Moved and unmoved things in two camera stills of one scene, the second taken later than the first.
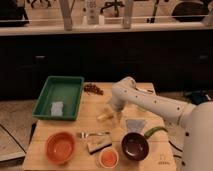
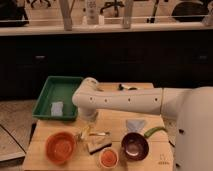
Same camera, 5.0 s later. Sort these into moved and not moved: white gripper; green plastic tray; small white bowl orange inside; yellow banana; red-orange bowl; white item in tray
Moved: yellow banana; white gripper
Not moved: small white bowl orange inside; white item in tray; red-orange bowl; green plastic tray
